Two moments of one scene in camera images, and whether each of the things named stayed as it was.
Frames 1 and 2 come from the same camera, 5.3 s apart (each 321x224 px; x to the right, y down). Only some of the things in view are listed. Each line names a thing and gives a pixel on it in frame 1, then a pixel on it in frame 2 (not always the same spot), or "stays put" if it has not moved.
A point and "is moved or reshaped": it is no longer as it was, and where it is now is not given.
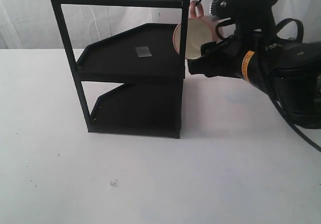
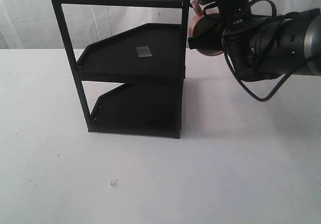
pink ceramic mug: (198, 29) is moved or reshaped
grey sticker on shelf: (143, 51) stays put
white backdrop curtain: (28, 21) stays put
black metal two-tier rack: (150, 61) stays put
